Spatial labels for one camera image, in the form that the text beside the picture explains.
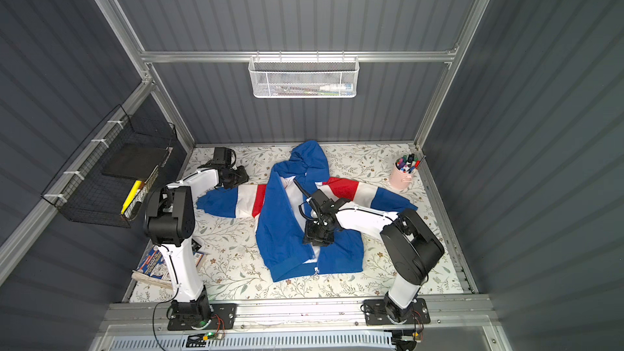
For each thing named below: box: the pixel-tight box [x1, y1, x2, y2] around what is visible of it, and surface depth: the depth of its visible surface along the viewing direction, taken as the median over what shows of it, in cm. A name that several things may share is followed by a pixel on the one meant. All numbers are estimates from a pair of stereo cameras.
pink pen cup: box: [389, 156, 419, 190], surface depth 98 cm
